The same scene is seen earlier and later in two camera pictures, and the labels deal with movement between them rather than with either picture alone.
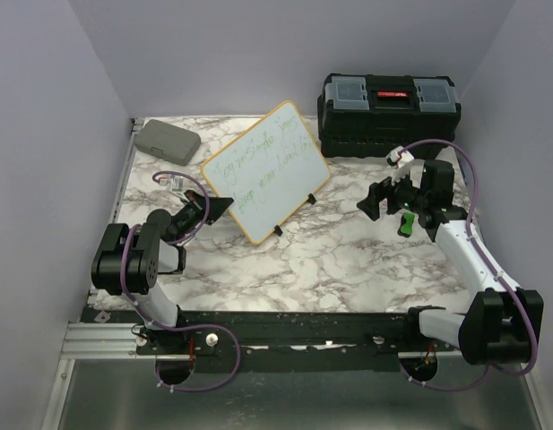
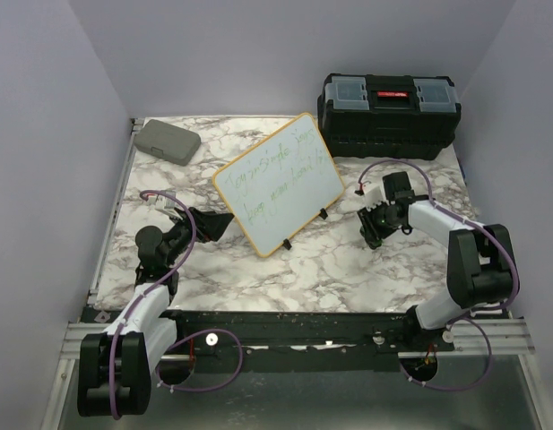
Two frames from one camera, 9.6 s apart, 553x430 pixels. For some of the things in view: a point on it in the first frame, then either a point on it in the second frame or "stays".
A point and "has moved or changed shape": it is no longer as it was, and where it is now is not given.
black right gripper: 383,190 → 371,229
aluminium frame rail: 84,339 stays
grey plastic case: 173,143 stays
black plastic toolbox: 367,115 stays
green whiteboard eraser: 405,228 has moved or changed shape
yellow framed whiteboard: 267,169 has moved or changed shape
